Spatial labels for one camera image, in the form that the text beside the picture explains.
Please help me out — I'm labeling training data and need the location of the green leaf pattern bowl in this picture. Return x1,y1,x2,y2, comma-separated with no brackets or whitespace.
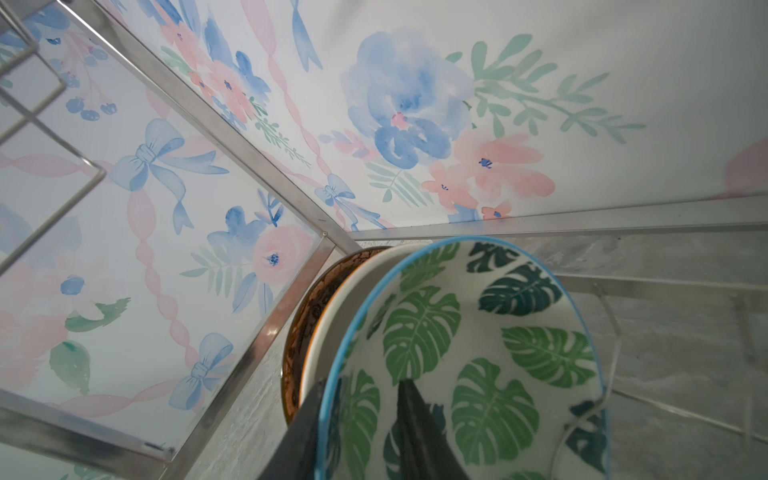
314,236,610,479

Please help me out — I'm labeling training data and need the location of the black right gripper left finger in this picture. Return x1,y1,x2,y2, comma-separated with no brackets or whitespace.
258,379,327,480

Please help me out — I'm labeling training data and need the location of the white bowl orange outside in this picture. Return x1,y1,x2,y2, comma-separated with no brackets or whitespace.
299,242,424,407

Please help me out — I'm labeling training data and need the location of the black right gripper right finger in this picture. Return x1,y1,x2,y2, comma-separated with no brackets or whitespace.
397,379,468,479

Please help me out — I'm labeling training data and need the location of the stainless steel dish rack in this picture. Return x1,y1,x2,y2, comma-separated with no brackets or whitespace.
1,1,767,479

